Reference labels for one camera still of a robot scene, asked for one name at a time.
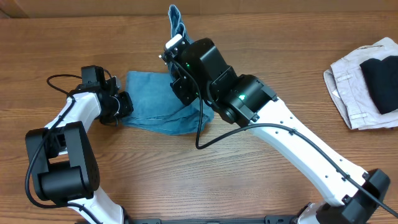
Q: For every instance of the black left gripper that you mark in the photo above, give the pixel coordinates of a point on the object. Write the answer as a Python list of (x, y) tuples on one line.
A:
[(127, 108)]

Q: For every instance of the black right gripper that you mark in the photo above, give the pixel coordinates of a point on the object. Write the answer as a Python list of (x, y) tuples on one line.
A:
[(180, 86)]

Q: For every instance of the light blue denim jeans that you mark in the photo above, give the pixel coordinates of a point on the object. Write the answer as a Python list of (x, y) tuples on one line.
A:
[(156, 107)]

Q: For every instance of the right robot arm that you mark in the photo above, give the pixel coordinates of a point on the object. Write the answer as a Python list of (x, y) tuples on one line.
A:
[(350, 193)]

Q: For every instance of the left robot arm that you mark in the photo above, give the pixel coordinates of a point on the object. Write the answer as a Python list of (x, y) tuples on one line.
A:
[(63, 171)]

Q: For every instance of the folded light grey trousers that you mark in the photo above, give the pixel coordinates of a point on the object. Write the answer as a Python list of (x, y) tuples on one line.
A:
[(347, 87)]

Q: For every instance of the folded black garment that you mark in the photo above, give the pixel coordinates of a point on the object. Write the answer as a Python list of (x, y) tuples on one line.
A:
[(381, 80)]

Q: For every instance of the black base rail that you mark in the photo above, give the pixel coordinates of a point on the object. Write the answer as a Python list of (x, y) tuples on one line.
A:
[(217, 220)]

